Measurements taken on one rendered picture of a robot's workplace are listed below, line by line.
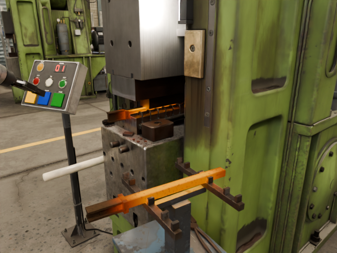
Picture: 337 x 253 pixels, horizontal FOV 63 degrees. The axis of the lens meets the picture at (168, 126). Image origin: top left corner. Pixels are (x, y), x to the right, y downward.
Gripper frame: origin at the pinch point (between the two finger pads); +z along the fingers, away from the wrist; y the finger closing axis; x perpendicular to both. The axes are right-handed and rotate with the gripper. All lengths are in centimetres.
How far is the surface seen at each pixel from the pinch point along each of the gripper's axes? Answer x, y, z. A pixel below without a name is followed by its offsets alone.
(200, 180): -25, 92, -12
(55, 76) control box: 13.2, -6.8, 13.3
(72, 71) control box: 16.8, 4.4, 13.2
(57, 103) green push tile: -1.8, 0.9, 12.5
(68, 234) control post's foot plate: -82, -16, 70
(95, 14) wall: 426, -517, 555
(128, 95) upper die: 4.2, 48.2, 4.9
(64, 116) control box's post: -5.8, -8.2, 29.0
